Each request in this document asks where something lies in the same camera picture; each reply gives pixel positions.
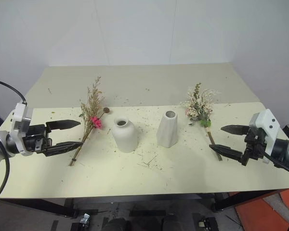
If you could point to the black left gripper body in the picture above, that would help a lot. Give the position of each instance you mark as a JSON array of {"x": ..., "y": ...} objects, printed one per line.
[{"x": 35, "y": 138}]

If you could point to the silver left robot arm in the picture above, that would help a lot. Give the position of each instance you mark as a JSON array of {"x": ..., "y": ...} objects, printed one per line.
[{"x": 0, "y": 146}]

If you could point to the tapered white faceted vase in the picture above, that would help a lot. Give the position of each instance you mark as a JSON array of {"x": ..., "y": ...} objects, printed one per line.
[{"x": 168, "y": 131}]

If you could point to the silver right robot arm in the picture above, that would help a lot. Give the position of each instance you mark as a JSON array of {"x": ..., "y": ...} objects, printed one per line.
[{"x": 285, "y": 150}]

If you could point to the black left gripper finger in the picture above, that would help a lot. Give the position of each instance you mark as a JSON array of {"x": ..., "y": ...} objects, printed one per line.
[
  {"x": 62, "y": 147},
  {"x": 62, "y": 124}
]

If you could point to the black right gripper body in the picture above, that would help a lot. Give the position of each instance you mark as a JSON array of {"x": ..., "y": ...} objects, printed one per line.
[{"x": 254, "y": 144}]

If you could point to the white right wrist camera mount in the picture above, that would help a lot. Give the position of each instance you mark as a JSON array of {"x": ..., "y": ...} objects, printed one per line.
[{"x": 267, "y": 122}]

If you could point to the dried white and green bouquet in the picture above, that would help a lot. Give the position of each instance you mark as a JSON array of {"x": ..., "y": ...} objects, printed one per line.
[{"x": 200, "y": 106}]

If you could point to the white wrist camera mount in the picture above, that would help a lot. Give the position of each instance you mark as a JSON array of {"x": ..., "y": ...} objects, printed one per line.
[
  {"x": 20, "y": 120},
  {"x": 267, "y": 122}
]

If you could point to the dried bouquet with pink flower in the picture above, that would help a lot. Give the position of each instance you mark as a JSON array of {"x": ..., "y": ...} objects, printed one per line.
[{"x": 92, "y": 108}]

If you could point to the round white bottle vase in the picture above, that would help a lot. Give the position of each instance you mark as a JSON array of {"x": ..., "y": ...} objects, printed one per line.
[{"x": 124, "y": 136}]

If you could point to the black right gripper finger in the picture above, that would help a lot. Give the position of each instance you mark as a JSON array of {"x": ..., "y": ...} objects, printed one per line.
[
  {"x": 227, "y": 152},
  {"x": 234, "y": 130}
]

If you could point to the black table frame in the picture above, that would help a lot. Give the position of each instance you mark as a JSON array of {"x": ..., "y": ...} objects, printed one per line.
[{"x": 243, "y": 198}]

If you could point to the orange floor mat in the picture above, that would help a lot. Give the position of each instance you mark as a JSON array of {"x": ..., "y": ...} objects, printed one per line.
[{"x": 269, "y": 211}]

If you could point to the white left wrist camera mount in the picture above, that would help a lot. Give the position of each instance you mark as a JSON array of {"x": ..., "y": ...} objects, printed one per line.
[{"x": 20, "y": 120}]

